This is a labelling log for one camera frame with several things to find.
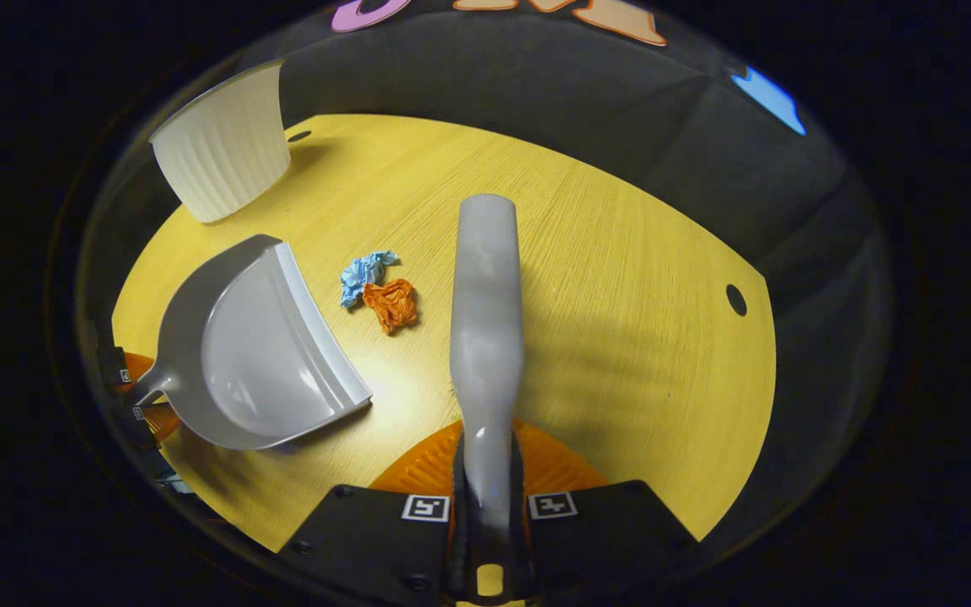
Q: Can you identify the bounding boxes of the grey plastic dustpan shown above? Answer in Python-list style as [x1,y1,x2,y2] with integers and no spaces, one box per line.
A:
[125,234,373,451]

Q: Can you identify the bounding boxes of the white ribbed garbage bin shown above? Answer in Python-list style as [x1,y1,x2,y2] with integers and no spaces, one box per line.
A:
[148,59,292,224]

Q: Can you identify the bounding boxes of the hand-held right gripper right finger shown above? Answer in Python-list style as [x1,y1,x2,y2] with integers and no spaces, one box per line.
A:
[509,420,701,604]

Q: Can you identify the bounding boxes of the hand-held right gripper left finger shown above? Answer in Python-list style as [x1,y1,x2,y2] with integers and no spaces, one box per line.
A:
[279,420,463,604]

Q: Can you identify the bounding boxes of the black backdrop cloth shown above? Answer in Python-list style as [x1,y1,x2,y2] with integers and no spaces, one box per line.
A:
[224,0,893,545]

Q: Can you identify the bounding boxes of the orange paper scrap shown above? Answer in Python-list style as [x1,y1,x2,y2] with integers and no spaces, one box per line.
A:
[362,278,420,336]

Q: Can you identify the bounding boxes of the small grey broom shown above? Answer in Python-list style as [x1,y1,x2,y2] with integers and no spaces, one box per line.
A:
[449,194,526,601]

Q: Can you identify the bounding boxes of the blue paper scrap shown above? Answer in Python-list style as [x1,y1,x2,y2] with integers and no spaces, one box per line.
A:
[340,250,400,309]

